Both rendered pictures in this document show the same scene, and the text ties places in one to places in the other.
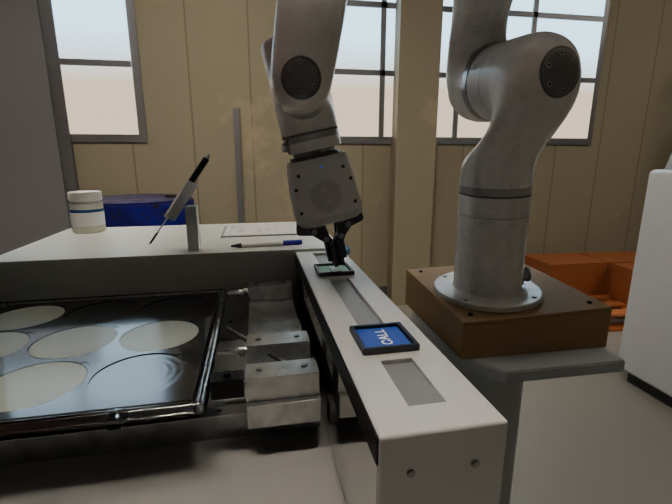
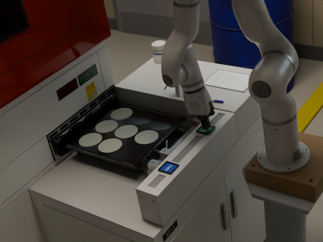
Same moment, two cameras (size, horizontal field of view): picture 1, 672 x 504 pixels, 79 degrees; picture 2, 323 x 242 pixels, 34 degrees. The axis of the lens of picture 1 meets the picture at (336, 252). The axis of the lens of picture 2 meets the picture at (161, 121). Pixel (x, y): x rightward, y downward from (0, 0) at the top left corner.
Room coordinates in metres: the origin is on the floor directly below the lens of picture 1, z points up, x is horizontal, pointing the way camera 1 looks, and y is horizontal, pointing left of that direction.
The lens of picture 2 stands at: (-0.57, -1.22, 2.10)
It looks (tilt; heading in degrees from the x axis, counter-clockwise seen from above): 32 degrees down; 51
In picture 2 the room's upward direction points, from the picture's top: 10 degrees counter-clockwise
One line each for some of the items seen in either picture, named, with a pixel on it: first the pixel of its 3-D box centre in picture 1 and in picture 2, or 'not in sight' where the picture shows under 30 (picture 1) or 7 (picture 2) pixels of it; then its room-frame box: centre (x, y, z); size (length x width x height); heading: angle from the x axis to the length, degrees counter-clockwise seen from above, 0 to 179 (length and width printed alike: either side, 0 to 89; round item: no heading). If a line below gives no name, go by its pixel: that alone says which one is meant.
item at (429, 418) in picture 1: (351, 345); (191, 163); (0.51, -0.02, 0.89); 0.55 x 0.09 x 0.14; 11
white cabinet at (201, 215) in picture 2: not in sight; (172, 213); (0.60, 0.26, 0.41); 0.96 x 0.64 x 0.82; 11
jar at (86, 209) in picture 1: (87, 211); (160, 52); (0.97, 0.59, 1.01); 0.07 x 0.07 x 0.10
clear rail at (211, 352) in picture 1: (215, 332); (161, 141); (0.54, 0.17, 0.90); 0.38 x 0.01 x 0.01; 11
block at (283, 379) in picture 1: (282, 378); (158, 166); (0.42, 0.06, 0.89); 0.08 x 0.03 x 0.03; 101
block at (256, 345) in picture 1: (278, 347); (170, 154); (0.50, 0.08, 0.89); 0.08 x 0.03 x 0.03; 101
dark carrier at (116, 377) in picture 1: (74, 343); (126, 131); (0.50, 0.35, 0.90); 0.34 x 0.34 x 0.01; 11
